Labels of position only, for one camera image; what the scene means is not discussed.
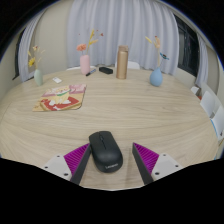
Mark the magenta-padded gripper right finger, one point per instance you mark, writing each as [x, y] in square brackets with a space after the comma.
[146, 159]

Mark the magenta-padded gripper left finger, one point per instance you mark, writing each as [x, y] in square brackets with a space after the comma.
[76, 160]

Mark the black computer mouse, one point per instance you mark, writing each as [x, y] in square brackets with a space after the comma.
[105, 151]

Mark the pink red printed mouse pad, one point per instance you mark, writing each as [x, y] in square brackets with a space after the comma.
[61, 98]

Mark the white chair with blue edge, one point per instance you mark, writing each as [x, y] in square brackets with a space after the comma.
[207, 103]
[218, 121]

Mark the blue vase with dried flowers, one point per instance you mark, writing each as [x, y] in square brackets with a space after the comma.
[156, 78]

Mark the white remote control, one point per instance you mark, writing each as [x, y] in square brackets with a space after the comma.
[57, 80]

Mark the dark marker pen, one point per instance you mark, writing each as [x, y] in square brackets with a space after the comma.
[90, 72]

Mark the green vase with yellow flowers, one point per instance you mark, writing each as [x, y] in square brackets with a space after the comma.
[38, 78]

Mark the black rectangular case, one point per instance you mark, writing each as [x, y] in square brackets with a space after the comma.
[106, 70]

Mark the pink vase with orange flowers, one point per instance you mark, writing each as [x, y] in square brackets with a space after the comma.
[85, 65]

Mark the bronze drink bottle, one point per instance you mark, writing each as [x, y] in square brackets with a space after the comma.
[122, 63]

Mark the narrow white curtain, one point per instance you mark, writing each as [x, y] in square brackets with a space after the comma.
[202, 63]
[27, 50]

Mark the dark window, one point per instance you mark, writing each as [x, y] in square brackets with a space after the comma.
[18, 56]
[188, 50]

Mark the wide white curtain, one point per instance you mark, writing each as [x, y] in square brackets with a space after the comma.
[126, 26]

